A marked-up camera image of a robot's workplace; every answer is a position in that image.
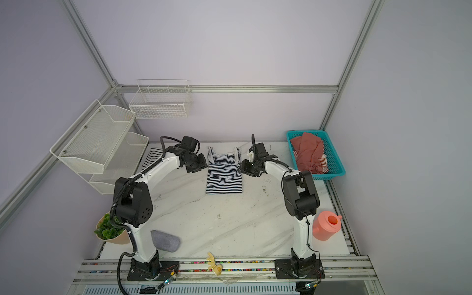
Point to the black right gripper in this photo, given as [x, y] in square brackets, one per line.
[244, 169]

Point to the aluminium frame rail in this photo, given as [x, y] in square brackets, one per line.
[236, 89]

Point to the potted green plant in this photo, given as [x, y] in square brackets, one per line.
[110, 234]

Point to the red white striped garment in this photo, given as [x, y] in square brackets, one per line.
[324, 164]

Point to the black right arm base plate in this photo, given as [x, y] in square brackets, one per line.
[299, 268]

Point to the navy striped tank top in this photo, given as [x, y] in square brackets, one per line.
[224, 176]

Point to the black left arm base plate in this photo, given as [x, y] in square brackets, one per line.
[156, 270]

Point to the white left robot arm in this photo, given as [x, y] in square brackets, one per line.
[132, 204]

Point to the white mesh two-tier shelf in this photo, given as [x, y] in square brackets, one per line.
[101, 147]

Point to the white wire wall basket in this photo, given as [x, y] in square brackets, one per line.
[162, 99]

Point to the teal plastic basket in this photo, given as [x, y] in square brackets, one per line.
[336, 168]

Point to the black white striped tank top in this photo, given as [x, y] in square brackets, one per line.
[151, 155]

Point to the yellow banana toy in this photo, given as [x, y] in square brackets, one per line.
[212, 265]

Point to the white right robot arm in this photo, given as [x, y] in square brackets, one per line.
[300, 195]

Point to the red tank top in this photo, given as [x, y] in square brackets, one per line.
[308, 149]

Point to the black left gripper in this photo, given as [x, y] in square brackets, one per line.
[202, 165]

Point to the grey felt pouch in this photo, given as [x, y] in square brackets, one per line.
[165, 242]

